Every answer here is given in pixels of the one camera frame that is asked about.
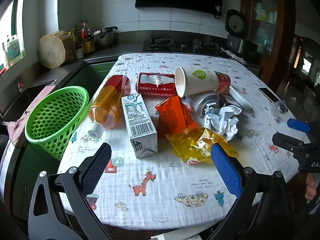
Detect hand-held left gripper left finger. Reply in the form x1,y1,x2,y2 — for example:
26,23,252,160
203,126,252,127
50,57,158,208
28,142,115,240

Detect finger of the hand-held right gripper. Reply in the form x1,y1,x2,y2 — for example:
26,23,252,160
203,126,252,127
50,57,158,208
272,132,307,159
287,119,312,133

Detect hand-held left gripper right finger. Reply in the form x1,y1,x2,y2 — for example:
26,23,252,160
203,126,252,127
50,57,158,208
210,142,295,240

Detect clear plastic cup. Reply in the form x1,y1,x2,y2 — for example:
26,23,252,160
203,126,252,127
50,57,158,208
270,100,288,114

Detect yellow plastic wrapper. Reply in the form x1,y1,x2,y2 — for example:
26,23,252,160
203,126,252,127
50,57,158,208
165,127,239,165

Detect white paper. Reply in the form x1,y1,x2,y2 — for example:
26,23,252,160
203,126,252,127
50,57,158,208
202,106,243,140

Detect white milk carton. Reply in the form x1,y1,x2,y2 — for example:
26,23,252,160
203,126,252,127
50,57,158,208
121,93,158,159

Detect orange tea plastic bottle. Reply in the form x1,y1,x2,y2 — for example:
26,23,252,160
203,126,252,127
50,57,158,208
88,74,132,140

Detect green perforated plastic basket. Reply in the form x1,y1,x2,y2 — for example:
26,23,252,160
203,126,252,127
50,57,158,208
24,86,90,161

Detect blue and silver can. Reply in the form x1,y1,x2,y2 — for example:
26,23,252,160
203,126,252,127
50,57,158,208
186,92,221,117

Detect orange snack wrapper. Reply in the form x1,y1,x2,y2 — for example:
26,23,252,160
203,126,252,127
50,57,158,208
155,96,199,133

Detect white paper cup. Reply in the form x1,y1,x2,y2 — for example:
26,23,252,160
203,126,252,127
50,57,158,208
175,66,219,97

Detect red cola can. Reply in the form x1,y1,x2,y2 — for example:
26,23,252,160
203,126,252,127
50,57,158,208
136,72,178,97

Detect person's right hand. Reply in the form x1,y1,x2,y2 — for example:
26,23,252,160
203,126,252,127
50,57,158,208
305,174,318,201

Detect smartphone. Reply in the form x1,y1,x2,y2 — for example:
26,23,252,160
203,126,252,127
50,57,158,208
259,87,280,103

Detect printed white tablecloth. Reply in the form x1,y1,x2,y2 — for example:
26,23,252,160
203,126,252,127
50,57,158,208
57,53,312,230

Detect white round lid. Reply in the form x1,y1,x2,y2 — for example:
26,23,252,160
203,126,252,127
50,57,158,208
229,86,253,110

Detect pink towel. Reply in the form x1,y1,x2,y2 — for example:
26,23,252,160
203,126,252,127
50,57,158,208
6,84,57,147

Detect green kitchen cabinet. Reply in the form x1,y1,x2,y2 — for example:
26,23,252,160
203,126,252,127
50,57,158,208
67,62,118,98

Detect kitchen sink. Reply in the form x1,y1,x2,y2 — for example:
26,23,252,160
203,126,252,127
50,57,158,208
0,80,57,123

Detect black rice cooker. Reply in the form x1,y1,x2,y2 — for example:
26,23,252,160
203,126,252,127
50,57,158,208
225,9,258,58

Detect wooden glass cabinet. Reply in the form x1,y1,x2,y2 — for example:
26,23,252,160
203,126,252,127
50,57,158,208
241,0,295,80

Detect round wooden chopping block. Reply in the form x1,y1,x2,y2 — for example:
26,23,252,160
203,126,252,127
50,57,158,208
37,31,75,69

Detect steel pot with lid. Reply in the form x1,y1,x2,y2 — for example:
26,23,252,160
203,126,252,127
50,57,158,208
93,26,118,49

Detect group of sauce bottles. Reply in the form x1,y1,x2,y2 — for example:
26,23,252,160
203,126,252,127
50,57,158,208
81,22,93,43

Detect black gas stove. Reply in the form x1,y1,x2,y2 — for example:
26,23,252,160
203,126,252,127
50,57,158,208
142,37,225,55

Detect detergent bottle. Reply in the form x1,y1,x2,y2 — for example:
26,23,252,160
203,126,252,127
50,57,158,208
6,34,25,67

